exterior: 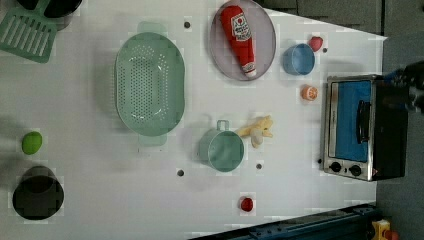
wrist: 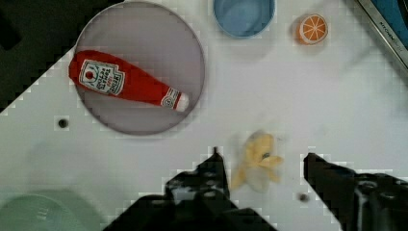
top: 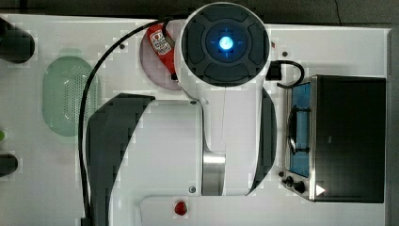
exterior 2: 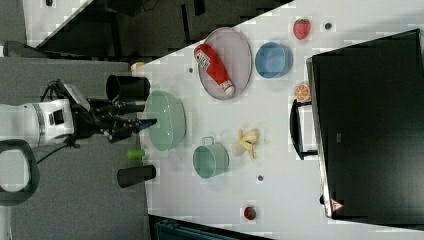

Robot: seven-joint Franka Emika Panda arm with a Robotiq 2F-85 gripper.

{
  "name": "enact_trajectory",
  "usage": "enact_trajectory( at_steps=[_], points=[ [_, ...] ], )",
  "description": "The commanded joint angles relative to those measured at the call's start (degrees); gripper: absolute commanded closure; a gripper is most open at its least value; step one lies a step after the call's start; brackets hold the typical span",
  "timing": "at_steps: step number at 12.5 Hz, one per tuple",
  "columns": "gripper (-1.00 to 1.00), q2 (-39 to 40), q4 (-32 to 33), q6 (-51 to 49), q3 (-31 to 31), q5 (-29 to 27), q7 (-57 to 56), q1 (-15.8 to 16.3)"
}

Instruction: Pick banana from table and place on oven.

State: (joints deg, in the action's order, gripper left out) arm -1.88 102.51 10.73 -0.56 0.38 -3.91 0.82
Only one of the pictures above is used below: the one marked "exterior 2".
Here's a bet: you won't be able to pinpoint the green cylinder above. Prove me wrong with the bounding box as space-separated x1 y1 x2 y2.
127 149 146 160

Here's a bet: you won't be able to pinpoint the grey round plate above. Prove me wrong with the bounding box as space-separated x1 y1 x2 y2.
198 27 252 100

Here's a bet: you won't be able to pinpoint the small black cylinder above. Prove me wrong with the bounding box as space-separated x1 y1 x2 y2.
117 165 157 188

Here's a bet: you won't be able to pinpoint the small red strawberry toy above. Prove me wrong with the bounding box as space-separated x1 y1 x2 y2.
243 206 257 220

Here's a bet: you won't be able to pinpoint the red plush ketchup bottle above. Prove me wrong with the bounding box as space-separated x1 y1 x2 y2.
194 44 235 96

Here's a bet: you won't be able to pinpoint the orange slice toy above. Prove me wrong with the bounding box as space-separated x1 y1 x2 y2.
294 83 311 102

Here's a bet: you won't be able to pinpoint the green mug with handle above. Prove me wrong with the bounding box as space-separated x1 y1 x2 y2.
192 136 229 179

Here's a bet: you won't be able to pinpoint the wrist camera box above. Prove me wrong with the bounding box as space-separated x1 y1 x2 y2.
64 84 90 112

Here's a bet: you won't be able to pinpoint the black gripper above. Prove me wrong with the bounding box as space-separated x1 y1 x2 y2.
70 99 157 143

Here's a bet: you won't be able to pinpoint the yellow plush banana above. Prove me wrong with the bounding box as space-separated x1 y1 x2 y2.
231 129 260 160

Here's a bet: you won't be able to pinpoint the large black cylinder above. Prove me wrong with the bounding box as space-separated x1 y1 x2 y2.
106 75 151 102

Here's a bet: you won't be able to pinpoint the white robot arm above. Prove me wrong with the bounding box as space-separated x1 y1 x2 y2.
1 99 157 148

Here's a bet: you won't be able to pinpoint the black toaster oven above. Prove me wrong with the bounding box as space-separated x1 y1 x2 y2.
290 29 424 230

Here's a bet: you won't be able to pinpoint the blue bowl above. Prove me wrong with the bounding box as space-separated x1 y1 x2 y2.
254 42 293 79

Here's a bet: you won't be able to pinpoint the green perforated colander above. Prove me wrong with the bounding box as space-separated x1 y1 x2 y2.
145 90 186 151

